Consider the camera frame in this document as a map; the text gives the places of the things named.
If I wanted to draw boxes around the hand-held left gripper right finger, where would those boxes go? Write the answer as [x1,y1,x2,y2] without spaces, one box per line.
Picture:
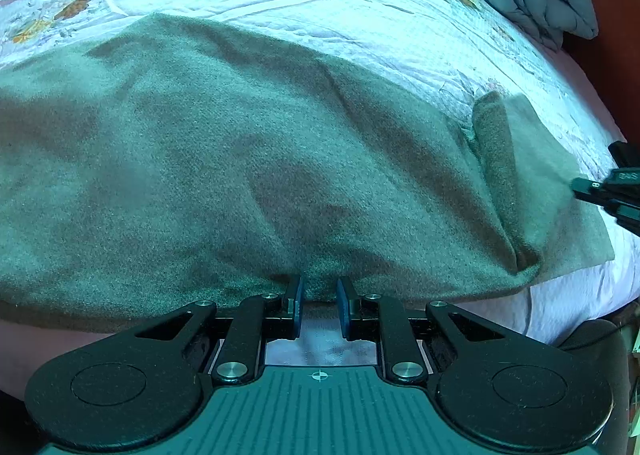
[336,276,507,386]

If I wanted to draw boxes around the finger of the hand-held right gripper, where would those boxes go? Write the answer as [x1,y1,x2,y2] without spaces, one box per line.
[570,177,621,210]

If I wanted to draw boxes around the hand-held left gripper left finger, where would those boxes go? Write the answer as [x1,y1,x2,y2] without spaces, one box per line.
[132,275,307,386]

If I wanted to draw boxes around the grey-green fleece pants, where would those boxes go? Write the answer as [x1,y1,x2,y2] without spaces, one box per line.
[0,12,617,333]

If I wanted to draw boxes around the red headboard with white trim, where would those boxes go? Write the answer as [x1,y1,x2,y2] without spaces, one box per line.
[542,0,640,146]

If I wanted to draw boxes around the bed with floral sheet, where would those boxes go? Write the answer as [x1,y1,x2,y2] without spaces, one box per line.
[0,0,640,398]

